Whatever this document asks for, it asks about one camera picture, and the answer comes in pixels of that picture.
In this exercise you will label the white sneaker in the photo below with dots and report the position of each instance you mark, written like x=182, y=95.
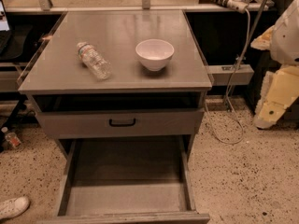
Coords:
x=13, y=207

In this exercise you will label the white ceramic bowl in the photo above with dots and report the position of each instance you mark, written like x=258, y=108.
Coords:
x=154, y=54

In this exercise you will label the black drawer handle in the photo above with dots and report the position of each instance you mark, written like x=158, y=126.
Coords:
x=122, y=122

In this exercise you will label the grey drawer cabinet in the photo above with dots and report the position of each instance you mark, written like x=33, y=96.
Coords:
x=60, y=82

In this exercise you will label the laptop computer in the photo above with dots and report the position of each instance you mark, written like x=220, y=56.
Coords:
x=5, y=30

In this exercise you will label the open grey middle drawer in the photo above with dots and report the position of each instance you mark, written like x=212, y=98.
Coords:
x=135, y=180

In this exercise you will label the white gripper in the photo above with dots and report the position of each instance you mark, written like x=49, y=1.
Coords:
x=286, y=41

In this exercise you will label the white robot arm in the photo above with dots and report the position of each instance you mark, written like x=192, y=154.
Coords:
x=288, y=10

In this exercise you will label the small bottle on floor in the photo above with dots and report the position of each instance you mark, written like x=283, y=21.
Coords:
x=11, y=137

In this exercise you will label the clear plastic water bottle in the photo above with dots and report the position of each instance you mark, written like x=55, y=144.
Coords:
x=99, y=67

